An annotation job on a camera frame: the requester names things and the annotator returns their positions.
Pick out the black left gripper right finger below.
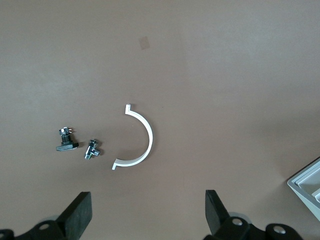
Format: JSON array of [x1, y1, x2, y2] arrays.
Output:
[[203, 189, 303, 240]]

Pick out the chrome valve fitting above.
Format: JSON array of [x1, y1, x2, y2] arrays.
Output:
[[83, 138, 104, 161]]

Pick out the white half-ring clamp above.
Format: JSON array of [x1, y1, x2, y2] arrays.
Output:
[[111, 102, 154, 171]]

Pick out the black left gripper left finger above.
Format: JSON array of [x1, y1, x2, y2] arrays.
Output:
[[0, 191, 93, 240]]

